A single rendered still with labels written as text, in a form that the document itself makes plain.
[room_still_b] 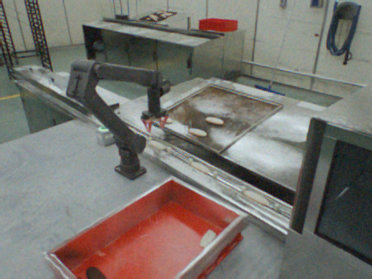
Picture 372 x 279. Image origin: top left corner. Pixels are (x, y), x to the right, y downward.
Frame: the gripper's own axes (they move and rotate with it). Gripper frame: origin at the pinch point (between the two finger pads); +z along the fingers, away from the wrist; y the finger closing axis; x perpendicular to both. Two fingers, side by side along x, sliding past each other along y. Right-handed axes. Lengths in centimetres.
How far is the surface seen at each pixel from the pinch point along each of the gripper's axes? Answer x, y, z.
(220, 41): 181, 254, 13
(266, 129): -36, 37, 0
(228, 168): -34.5, 12.7, 10.9
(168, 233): -47, -32, 11
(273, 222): -69, -7, 7
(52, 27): 701, 234, 46
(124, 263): -47, -49, 11
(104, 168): 2.4, -26.8, 11.2
